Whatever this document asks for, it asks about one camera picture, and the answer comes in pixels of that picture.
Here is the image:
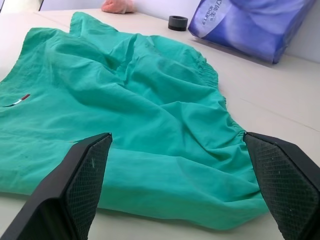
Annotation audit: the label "purple toilet paper pack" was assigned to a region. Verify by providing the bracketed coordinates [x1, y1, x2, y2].
[187, 0, 317, 65]

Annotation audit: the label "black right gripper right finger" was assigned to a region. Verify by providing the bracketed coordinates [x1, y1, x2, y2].
[242, 131, 320, 240]

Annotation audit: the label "black round cap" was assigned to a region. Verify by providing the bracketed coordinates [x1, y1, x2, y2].
[167, 15, 188, 32]

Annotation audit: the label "pink cloth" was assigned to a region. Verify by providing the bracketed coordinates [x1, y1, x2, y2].
[101, 0, 136, 14]

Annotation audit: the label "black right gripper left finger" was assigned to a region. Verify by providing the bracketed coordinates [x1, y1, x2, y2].
[0, 132, 113, 240]

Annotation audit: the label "green shorts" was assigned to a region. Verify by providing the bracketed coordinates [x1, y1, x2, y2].
[0, 11, 270, 232]

